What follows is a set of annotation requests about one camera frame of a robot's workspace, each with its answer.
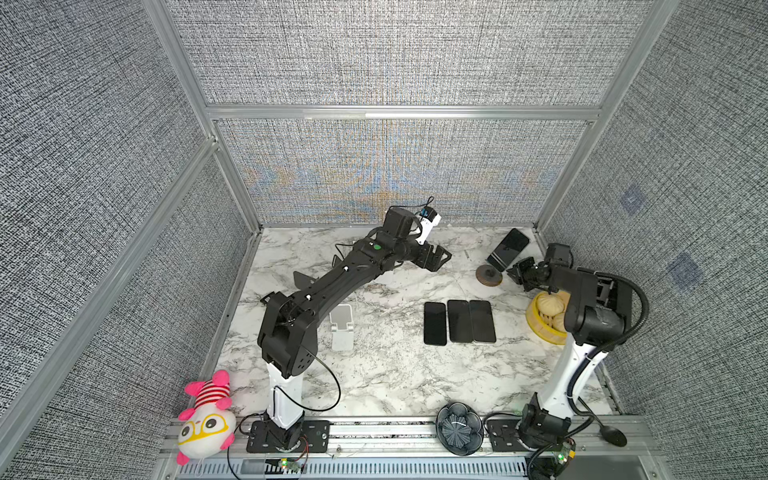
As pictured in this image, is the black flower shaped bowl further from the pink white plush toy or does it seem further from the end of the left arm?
the pink white plush toy

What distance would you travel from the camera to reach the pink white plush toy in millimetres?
692

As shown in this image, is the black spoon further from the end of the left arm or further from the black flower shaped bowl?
the end of the left arm

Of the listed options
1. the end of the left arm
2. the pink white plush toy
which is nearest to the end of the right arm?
the end of the left arm

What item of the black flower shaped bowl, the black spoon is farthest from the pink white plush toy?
the black spoon

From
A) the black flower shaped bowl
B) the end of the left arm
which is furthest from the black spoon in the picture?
the end of the left arm

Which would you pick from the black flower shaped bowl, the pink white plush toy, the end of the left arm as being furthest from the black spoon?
the pink white plush toy

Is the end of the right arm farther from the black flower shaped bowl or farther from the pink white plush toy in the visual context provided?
the pink white plush toy

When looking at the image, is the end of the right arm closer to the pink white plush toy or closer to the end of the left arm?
the end of the left arm

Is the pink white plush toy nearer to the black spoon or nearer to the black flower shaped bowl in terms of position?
the black flower shaped bowl

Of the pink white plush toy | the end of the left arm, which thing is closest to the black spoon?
the end of the left arm

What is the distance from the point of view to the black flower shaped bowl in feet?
2.37

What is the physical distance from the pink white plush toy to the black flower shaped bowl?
0.51 metres

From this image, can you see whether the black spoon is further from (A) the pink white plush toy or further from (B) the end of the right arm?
(A) the pink white plush toy

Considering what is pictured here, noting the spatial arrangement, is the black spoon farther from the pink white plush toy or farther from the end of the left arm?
the pink white plush toy
